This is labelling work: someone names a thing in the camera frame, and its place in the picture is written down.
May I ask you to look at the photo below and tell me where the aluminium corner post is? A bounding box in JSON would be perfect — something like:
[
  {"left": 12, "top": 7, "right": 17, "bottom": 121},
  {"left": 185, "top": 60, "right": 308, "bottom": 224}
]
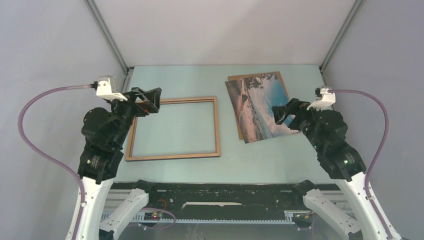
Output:
[
  {"left": 319, "top": 0, "right": 366, "bottom": 74},
  {"left": 83, "top": 0, "right": 130, "bottom": 75}
]

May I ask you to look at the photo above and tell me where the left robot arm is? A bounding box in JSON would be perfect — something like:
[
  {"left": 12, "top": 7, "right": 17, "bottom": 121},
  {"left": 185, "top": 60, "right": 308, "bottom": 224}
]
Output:
[{"left": 66, "top": 82, "right": 162, "bottom": 240}]

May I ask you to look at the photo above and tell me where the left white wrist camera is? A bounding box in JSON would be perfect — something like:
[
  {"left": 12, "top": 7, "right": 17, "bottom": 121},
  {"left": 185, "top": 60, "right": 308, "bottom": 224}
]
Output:
[{"left": 96, "top": 75, "right": 128, "bottom": 102}]

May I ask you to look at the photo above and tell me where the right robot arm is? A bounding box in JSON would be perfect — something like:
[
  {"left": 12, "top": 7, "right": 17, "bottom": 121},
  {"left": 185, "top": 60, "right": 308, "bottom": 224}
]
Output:
[{"left": 272, "top": 96, "right": 402, "bottom": 240}]

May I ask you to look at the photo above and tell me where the brown backing board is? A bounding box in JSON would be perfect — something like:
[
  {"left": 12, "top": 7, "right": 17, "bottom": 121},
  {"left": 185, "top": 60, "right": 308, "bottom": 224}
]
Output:
[{"left": 227, "top": 71, "right": 290, "bottom": 141}]

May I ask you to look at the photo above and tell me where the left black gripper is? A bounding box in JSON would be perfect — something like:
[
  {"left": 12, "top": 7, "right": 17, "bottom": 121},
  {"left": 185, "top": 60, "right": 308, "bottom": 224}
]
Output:
[{"left": 108, "top": 85, "right": 163, "bottom": 146}]

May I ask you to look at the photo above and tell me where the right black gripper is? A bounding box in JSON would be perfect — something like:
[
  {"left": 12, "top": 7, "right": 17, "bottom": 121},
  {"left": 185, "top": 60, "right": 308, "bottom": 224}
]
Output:
[{"left": 270, "top": 97, "right": 325, "bottom": 152}]

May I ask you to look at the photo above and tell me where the left aluminium corner post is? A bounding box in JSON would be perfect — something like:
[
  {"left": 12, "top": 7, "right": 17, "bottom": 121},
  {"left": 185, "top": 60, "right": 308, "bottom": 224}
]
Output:
[{"left": 83, "top": 0, "right": 130, "bottom": 75}]

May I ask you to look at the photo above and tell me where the right aluminium corner post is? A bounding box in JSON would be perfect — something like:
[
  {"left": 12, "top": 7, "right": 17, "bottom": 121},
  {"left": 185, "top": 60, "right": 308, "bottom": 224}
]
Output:
[{"left": 319, "top": 0, "right": 366, "bottom": 74}]

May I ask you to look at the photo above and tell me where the wooden picture frame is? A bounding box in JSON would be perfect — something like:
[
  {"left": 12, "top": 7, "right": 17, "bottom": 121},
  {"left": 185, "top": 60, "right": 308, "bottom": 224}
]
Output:
[{"left": 125, "top": 96, "right": 221, "bottom": 162}]

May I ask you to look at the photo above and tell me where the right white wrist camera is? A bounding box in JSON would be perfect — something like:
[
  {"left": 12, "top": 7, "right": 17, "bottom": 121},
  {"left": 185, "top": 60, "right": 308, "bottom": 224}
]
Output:
[{"left": 306, "top": 86, "right": 336, "bottom": 111}]

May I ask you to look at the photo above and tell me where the beach landscape photo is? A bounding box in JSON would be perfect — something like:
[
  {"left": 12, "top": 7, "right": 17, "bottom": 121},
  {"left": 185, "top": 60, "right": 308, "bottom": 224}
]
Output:
[{"left": 224, "top": 72, "right": 301, "bottom": 144}]

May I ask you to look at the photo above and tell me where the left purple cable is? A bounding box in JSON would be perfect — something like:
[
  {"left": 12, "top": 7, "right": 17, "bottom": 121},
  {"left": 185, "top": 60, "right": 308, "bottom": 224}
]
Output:
[{"left": 18, "top": 84, "right": 99, "bottom": 240}]

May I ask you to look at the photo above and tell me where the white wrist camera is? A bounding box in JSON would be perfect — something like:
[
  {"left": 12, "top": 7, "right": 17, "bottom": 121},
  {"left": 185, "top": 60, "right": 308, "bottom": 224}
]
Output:
[
  {"left": 306, "top": 86, "right": 336, "bottom": 111},
  {"left": 96, "top": 75, "right": 128, "bottom": 102}
]

